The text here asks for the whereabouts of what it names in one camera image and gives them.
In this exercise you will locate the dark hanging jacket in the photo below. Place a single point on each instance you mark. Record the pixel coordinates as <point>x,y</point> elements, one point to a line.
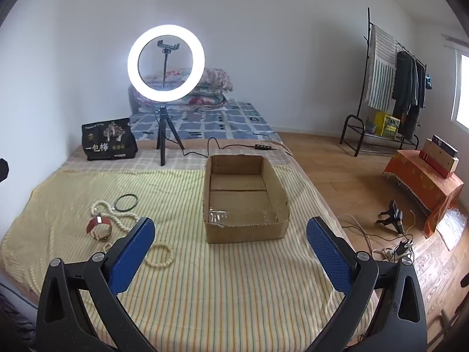
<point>419,91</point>

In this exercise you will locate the green bangle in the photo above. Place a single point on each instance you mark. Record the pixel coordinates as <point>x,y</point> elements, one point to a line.
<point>126,194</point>

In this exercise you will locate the black phone holder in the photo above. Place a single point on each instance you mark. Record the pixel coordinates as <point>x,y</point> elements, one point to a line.
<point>168,46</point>

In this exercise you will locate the red box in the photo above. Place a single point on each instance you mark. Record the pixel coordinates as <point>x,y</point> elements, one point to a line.
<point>434,167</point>

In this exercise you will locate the dark blue box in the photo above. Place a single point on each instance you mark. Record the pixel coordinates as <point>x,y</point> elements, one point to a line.
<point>445,146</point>

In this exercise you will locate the blue checked bed sheet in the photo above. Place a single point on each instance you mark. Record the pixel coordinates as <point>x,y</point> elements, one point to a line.
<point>227,124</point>

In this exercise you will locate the orange cloth covered table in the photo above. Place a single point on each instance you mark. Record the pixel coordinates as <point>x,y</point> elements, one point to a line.
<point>421,179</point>

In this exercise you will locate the white power strip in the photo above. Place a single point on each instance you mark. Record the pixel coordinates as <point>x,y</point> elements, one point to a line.
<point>403,249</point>

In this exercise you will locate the cardboard box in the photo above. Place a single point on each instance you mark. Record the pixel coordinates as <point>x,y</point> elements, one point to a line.
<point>242,231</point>

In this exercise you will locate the window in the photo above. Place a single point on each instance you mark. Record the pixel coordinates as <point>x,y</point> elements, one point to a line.
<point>463,91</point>

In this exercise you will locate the black snack bag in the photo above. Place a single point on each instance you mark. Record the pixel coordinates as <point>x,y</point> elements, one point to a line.
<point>110,143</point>

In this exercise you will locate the striped hanging towel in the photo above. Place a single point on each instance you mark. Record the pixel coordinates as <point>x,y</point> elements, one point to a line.
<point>381,73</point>

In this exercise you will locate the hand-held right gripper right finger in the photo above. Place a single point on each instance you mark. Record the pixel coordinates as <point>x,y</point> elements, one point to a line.
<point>328,256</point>

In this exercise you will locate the yellow box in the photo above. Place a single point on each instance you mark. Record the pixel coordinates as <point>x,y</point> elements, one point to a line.
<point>386,124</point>

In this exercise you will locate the dark green hanging coat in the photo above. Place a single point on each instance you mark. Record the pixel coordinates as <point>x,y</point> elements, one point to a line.
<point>403,84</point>

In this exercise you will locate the small grey pot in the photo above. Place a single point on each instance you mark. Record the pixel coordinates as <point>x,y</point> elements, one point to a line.
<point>371,126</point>

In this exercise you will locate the yellow striped blanket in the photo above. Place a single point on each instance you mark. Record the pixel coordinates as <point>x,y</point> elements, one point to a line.
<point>227,282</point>

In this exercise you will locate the folded floral quilt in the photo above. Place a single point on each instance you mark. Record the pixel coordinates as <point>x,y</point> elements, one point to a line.
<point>212,84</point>

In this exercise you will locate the plaid beige blanket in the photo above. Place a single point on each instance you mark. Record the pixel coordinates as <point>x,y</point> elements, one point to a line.
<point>146,161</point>

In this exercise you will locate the small black floor tripod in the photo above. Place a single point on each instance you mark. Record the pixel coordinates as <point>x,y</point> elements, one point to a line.
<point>394,212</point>

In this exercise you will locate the white plug adapter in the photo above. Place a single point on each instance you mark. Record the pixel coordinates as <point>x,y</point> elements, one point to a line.
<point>388,253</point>

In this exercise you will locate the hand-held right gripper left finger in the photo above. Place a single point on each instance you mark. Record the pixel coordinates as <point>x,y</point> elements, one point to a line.
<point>132,256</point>

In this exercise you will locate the black metal clothes rack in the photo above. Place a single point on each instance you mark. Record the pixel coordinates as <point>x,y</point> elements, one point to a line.
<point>355,116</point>

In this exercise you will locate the brown bed cover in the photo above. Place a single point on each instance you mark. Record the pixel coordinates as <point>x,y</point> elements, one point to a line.
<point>282,148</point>

